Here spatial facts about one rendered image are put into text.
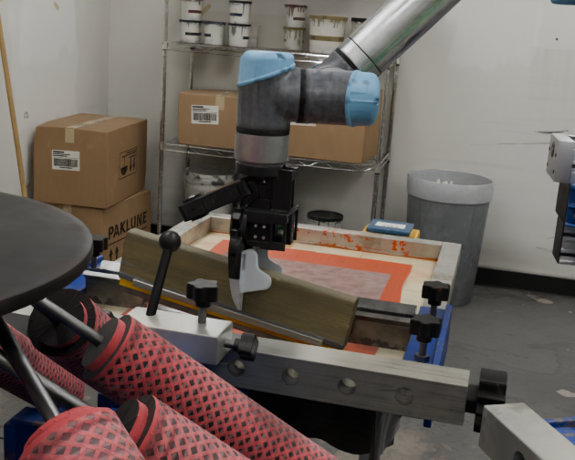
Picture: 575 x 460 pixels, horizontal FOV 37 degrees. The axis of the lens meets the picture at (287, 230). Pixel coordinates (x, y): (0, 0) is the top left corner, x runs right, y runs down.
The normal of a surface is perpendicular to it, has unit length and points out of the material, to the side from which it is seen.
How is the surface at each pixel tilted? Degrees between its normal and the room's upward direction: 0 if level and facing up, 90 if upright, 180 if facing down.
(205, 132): 91
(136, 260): 88
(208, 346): 90
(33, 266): 0
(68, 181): 90
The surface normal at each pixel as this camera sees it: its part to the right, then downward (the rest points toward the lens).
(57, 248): 0.07, -0.97
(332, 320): -0.27, 0.18
